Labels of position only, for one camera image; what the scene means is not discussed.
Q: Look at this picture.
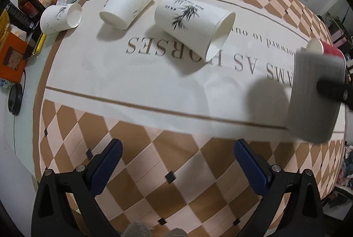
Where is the black round lid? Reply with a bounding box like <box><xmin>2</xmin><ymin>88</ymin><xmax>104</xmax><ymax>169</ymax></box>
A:
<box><xmin>7</xmin><ymin>83</ymin><xmax>24</xmax><ymax>116</ymax></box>

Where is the grey knit cloth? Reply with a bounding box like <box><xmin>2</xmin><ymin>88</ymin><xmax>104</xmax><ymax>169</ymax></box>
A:
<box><xmin>121</xmin><ymin>222</ymin><xmax>188</xmax><ymax>237</ymax></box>

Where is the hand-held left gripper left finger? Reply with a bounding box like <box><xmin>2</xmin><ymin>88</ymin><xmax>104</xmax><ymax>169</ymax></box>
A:
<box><xmin>31</xmin><ymin>138</ymin><xmax>123</xmax><ymax>237</ymax></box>

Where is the large white bamboo-print paper cup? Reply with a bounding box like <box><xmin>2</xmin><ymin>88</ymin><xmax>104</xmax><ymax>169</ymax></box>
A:
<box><xmin>154</xmin><ymin>0</ymin><xmax>237</xmax><ymax>62</ymax></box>

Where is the yellow pen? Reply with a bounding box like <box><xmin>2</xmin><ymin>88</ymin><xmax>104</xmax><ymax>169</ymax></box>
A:
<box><xmin>32</xmin><ymin>32</ymin><xmax>47</xmax><ymax>57</ymax></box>

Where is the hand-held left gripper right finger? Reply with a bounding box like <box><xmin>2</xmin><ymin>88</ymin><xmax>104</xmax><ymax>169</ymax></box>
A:
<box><xmin>234</xmin><ymin>138</ymin><xmax>326</xmax><ymax>237</ymax></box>

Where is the dark glass bottle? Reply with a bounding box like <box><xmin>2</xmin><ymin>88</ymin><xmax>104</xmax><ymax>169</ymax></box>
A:
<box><xmin>14</xmin><ymin>0</ymin><xmax>46</xmax><ymax>18</ymax></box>

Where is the yellow packet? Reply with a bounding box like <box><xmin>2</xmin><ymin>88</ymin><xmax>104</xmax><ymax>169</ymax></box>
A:
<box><xmin>0</xmin><ymin>9</ymin><xmax>12</xmax><ymax>46</ymax></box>

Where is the small white bamboo-print paper cup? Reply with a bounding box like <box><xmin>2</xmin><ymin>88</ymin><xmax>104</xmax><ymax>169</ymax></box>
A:
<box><xmin>40</xmin><ymin>3</ymin><xmax>83</xmax><ymax>35</ymax></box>

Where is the red paper cup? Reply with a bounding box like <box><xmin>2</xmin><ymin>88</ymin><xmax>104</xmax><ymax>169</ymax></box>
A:
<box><xmin>306</xmin><ymin>38</ymin><xmax>346</xmax><ymax>61</ymax></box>

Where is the orange box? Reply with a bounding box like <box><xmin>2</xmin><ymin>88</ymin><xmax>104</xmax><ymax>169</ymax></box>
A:
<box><xmin>0</xmin><ymin>32</ymin><xmax>31</xmax><ymax>84</ymax></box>

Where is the brown checkered printed table mat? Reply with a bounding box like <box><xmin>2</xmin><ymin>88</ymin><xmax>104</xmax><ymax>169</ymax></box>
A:
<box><xmin>33</xmin><ymin>0</ymin><xmax>347</xmax><ymax>237</ymax></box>

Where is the black box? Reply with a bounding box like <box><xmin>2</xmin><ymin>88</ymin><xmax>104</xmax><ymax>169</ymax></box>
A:
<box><xmin>6</xmin><ymin>1</ymin><xmax>42</xmax><ymax>39</ymax></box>

